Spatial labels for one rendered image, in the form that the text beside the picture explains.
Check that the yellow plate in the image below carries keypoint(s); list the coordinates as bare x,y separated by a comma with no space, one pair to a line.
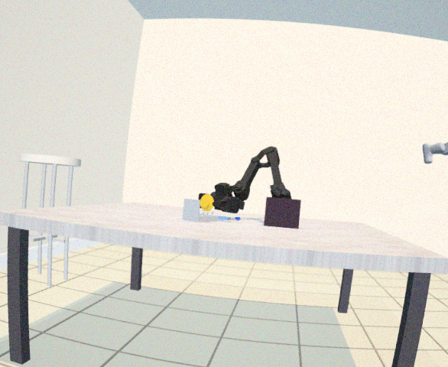
206,202

